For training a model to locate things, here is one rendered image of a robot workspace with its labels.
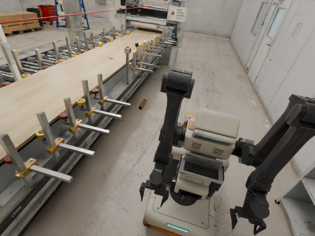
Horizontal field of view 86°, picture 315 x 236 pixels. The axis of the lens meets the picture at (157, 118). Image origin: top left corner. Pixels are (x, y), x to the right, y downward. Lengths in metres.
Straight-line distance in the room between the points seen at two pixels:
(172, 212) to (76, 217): 0.94
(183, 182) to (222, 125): 0.56
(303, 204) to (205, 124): 1.95
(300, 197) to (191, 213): 1.34
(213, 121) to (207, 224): 1.11
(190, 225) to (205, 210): 0.21
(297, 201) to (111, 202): 2.04
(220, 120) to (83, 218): 1.63
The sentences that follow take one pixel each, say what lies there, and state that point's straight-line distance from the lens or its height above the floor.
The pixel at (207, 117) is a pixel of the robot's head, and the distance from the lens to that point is 0.88.
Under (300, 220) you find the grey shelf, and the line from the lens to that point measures 2.48.
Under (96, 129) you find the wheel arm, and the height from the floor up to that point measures 0.83.
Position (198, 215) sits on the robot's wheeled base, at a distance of 1.79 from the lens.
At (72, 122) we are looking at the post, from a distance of 1.60.
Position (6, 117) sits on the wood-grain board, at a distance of 1.85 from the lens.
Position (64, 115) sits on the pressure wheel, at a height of 0.91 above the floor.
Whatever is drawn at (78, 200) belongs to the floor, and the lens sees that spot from 2.16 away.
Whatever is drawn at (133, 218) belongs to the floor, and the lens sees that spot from 2.00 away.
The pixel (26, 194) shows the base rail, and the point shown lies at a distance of 1.48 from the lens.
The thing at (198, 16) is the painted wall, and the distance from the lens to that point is 11.61.
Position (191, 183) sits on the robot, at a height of 0.80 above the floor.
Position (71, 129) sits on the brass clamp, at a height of 0.84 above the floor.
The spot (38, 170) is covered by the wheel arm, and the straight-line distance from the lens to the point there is 1.37.
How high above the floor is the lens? 1.84
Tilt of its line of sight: 36 degrees down
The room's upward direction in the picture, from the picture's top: 7 degrees clockwise
